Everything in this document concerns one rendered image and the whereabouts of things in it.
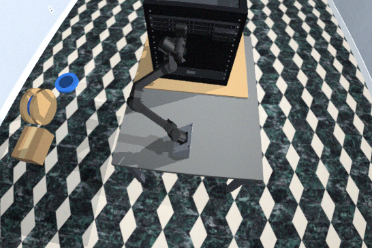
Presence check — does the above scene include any tan flat board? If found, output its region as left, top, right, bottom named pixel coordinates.
left=134, top=34, right=248, bottom=99

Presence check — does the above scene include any black server rack frame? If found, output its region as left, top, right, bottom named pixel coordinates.
left=142, top=0, right=248, bottom=86

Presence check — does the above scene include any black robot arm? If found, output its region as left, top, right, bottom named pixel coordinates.
left=127, top=36, right=188, bottom=145

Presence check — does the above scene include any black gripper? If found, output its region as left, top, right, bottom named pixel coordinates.
left=173, top=24, right=187, bottom=55

